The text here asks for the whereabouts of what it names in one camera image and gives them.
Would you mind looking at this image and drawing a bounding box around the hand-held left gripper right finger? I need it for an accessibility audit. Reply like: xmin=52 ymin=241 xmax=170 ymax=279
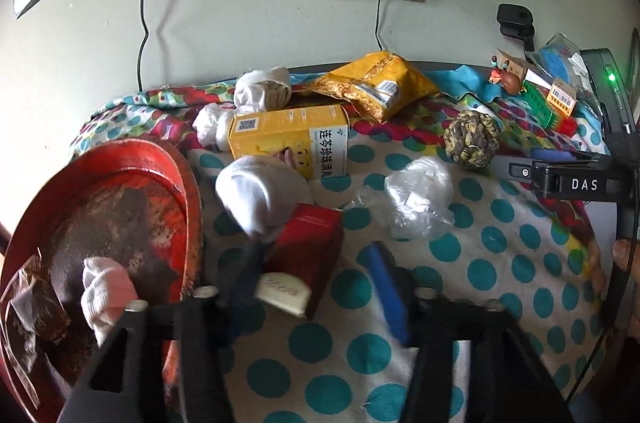
xmin=367 ymin=240 xmax=576 ymax=423

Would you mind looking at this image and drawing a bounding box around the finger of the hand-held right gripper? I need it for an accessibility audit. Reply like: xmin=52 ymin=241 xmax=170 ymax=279
xmin=492 ymin=156 xmax=547 ymax=185
xmin=529 ymin=147 xmax=613 ymax=165

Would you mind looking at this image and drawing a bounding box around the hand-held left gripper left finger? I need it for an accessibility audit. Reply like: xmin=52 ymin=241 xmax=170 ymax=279
xmin=57 ymin=238 xmax=271 ymax=423

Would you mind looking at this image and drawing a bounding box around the woven rope ball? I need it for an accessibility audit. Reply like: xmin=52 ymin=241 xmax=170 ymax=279
xmin=443 ymin=110 xmax=501 ymax=166

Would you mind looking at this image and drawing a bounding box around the red small box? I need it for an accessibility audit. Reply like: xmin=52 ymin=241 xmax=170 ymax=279
xmin=270 ymin=203 xmax=346 ymax=321

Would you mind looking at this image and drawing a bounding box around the yellow medicine box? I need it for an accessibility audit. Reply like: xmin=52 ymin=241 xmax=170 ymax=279
xmin=227 ymin=103 xmax=351 ymax=181

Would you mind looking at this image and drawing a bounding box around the red round basin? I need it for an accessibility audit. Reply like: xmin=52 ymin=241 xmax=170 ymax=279
xmin=0 ymin=138 xmax=206 ymax=423

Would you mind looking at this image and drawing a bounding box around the person's right hand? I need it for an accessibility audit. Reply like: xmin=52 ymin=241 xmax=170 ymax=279
xmin=612 ymin=238 xmax=640 ymax=276

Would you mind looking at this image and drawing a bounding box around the white small packet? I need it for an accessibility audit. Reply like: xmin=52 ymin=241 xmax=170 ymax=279
xmin=255 ymin=273 xmax=311 ymax=316

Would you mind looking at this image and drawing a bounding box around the green box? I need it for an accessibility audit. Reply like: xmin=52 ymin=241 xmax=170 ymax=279
xmin=522 ymin=80 xmax=583 ymax=133

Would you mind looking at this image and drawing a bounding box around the polka dot cloth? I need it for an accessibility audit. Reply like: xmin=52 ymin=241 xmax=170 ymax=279
xmin=70 ymin=66 xmax=626 ymax=423

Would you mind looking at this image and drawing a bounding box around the brown toy figure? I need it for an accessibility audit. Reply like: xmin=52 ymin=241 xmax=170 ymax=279
xmin=487 ymin=50 xmax=533 ymax=96

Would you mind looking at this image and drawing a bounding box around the blue packet in clear bag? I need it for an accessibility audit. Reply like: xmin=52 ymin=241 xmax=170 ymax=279
xmin=532 ymin=33 xmax=591 ymax=79

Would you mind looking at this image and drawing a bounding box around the crumpled clear plastic bag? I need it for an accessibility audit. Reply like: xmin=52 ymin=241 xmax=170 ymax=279
xmin=345 ymin=156 xmax=456 ymax=241

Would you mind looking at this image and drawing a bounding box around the black small device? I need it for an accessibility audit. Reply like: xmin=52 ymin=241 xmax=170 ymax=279
xmin=497 ymin=3 xmax=536 ymax=52

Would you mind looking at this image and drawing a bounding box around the yellow snack packet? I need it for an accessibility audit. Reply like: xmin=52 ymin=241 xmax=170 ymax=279
xmin=305 ymin=52 xmax=441 ymax=124

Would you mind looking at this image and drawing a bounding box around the white rolled sock pair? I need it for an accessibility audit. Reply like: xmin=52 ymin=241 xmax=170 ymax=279
xmin=234 ymin=66 xmax=293 ymax=114

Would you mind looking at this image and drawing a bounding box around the brown patterned packet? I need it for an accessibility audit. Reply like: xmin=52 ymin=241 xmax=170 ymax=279
xmin=0 ymin=253 xmax=71 ymax=409

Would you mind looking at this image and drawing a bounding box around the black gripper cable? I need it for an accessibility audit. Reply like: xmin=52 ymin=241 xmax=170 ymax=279
xmin=565 ymin=198 xmax=640 ymax=404

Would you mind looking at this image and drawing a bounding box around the black charger cable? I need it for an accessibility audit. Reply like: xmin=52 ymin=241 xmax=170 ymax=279
xmin=374 ymin=0 xmax=391 ymax=54

